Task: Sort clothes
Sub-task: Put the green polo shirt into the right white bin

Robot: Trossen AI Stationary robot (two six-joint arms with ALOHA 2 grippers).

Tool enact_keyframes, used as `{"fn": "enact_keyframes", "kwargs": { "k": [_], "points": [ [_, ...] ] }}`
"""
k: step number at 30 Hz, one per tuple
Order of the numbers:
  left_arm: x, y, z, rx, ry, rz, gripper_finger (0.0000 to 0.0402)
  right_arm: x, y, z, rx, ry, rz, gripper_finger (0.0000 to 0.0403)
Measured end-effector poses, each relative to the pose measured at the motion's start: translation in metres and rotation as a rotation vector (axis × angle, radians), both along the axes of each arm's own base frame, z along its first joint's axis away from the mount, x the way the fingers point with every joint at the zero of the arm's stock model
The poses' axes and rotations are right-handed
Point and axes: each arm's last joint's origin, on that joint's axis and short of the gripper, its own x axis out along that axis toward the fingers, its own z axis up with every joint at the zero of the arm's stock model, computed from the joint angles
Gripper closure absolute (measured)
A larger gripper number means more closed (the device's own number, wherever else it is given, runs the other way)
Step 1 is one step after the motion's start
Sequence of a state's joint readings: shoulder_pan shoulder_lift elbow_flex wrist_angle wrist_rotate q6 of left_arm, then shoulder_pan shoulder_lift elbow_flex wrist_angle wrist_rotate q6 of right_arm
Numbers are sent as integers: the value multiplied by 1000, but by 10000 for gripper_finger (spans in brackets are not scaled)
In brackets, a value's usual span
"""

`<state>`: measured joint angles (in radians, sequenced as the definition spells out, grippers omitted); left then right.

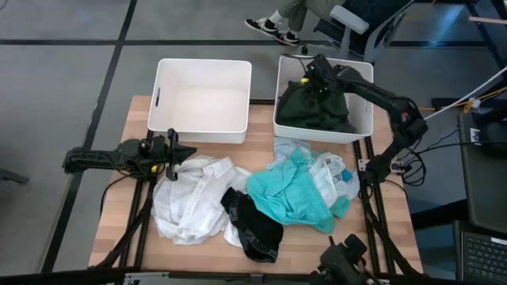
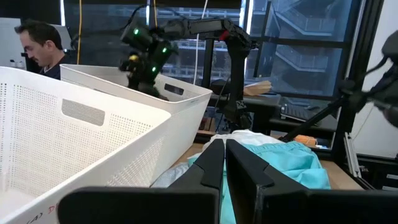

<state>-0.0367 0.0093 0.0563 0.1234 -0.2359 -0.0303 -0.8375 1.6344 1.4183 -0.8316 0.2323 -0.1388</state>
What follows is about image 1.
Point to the black boxer briefs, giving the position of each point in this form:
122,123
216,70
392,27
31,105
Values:
257,229

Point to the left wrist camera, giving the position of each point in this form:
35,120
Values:
161,141

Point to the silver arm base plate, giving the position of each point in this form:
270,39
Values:
362,164

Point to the black aluminium frame rail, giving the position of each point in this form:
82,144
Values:
124,253
369,237
386,237
140,253

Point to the black flat panel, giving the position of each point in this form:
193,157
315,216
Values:
483,190

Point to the short black table rail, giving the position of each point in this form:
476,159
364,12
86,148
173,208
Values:
261,101

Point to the white plastic storage bin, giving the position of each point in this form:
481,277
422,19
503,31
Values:
206,103
287,71

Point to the silver frame bracket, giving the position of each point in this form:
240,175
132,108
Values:
146,278

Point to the light blue shirt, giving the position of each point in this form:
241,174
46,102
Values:
328,174

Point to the white button shirt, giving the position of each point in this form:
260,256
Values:
190,202

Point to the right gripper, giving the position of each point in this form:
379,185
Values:
321,75

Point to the yellow tape band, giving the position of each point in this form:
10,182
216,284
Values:
304,80
155,169

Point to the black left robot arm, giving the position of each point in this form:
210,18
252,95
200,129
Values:
91,158

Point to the teal garment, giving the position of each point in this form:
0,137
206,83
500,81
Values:
285,194

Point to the person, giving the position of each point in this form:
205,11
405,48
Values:
297,10

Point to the black rounded object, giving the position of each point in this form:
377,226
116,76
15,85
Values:
495,134

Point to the grey furniture foot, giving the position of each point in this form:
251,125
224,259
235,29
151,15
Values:
12,176

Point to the black diagonal frame strut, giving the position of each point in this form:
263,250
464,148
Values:
404,253
114,245

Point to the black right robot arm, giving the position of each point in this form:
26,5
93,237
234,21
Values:
380,95

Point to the light wooden strip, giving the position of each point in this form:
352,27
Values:
491,20

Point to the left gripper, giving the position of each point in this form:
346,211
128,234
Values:
172,166

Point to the black power strip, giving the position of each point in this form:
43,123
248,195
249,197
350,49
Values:
439,101

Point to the person's black white sneaker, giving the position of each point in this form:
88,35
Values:
259,27
287,38

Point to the small grey camera mount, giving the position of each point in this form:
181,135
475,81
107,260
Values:
256,278

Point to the long black frame bar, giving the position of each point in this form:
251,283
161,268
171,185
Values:
59,278

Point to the black laptop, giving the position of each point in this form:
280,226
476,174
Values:
483,257

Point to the dark green garment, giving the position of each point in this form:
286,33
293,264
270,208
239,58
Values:
305,112

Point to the black desk leg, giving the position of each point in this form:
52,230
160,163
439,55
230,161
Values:
487,34

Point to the grey blue office chair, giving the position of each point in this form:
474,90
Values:
348,17

